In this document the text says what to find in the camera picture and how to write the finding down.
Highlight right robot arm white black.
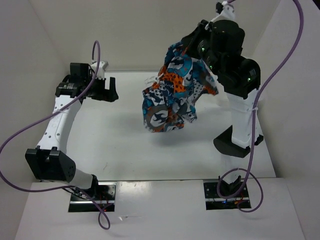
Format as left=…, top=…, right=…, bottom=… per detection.
left=181, top=19, right=264, bottom=197

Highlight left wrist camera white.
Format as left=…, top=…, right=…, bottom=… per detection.
left=90, top=61, right=109, bottom=79

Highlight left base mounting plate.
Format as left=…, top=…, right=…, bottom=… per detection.
left=66, top=181, right=117, bottom=213

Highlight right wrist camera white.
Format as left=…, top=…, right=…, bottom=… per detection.
left=215, top=0, right=236, bottom=21

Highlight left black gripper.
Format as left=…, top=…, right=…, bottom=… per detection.
left=84, top=74, right=119, bottom=103

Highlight colourful patterned shorts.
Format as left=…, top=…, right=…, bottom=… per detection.
left=142, top=41, right=219, bottom=133

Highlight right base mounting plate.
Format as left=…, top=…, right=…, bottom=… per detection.
left=203, top=178, right=252, bottom=211

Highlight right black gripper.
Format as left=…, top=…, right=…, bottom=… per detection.
left=181, top=18, right=222, bottom=75

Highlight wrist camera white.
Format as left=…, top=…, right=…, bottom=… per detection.
left=90, top=61, right=109, bottom=79
left=215, top=0, right=236, bottom=21

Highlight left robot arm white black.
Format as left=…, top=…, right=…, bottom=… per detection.
left=25, top=61, right=119, bottom=200

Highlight base mounting plate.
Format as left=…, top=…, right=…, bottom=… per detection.
left=203, top=178, right=252, bottom=211
left=66, top=181, right=117, bottom=213

